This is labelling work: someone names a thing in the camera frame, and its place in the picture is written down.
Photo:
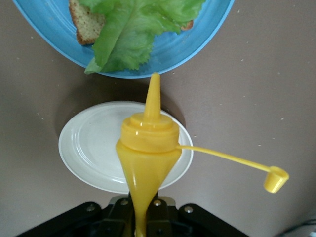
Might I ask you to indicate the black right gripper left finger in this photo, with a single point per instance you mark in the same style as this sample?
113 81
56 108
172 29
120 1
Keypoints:
98 222

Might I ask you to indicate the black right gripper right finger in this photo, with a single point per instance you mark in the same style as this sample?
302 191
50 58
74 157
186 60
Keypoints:
177 222

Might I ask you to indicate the yellow mustard squeeze bottle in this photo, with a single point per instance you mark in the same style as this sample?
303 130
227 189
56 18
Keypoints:
149 148

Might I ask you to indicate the green lettuce leaf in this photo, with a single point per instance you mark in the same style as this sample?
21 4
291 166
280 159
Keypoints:
133 32

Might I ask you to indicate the brown bread slice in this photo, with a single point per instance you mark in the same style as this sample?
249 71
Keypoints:
86 24

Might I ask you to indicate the beige round plate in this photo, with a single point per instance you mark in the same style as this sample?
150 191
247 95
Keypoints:
91 148

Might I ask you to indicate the blue round plate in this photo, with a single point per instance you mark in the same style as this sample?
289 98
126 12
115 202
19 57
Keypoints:
49 24

